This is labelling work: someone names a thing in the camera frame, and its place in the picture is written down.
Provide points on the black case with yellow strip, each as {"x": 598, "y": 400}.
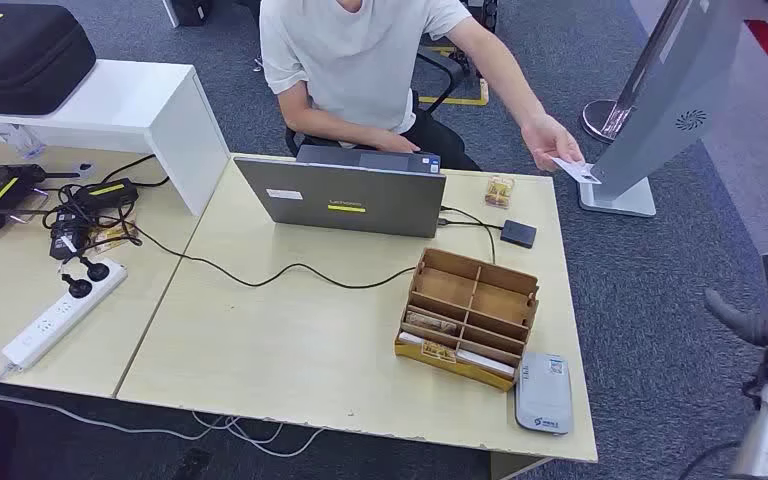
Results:
{"x": 20, "y": 60}

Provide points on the person's right hand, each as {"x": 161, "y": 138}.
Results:
{"x": 394, "y": 142}

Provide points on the black round plug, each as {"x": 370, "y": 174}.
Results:
{"x": 79, "y": 287}
{"x": 97, "y": 270}

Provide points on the white key card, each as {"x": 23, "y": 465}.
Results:
{"x": 410, "y": 338}
{"x": 486, "y": 362}

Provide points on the person's left forearm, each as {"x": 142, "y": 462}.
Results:
{"x": 513, "y": 89}

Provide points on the grey kiosk stand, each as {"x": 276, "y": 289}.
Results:
{"x": 669, "y": 99}

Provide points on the white power strip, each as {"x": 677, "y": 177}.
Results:
{"x": 59, "y": 318}

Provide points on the brown patterned key card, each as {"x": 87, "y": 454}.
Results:
{"x": 430, "y": 323}

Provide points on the clear plastic bag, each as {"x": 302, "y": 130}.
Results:
{"x": 23, "y": 140}

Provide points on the person's right forearm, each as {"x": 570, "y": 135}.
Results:
{"x": 324, "y": 122}

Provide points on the white desk shelf riser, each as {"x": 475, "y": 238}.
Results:
{"x": 126, "y": 99}

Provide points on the black equipment box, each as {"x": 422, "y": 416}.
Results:
{"x": 192, "y": 10}

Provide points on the white ID card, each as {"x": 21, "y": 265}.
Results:
{"x": 576, "y": 171}

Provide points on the person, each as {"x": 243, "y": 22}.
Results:
{"x": 351, "y": 60}

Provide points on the person's left hand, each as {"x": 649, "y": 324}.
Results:
{"x": 550, "y": 139}

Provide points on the gold printed key card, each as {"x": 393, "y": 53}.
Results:
{"x": 438, "y": 352}

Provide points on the black power adapter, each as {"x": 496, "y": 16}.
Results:
{"x": 66, "y": 237}

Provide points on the clear packet of gold cards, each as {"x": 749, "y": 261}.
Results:
{"x": 500, "y": 192}

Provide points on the chrome stanchion post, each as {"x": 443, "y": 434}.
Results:
{"x": 602, "y": 120}

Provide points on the small white dongle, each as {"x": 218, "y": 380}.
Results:
{"x": 84, "y": 169}

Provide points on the gold printed packet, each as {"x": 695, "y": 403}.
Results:
{"x": 112, "y": 240}

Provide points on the small black square box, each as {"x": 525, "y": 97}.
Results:
{"x": 518, "y": 234}

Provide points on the wooden card organizer box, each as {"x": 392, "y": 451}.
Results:
{"x": 470, "y": 305}

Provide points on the grey card reader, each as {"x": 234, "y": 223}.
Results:
{"x": 543, "y": 397}

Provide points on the grey laptop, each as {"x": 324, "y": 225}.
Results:
{"x": 357, "y": 199}

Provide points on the black adapter with yellow sticker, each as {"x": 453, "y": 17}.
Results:
{"x": 106, "y": 193}

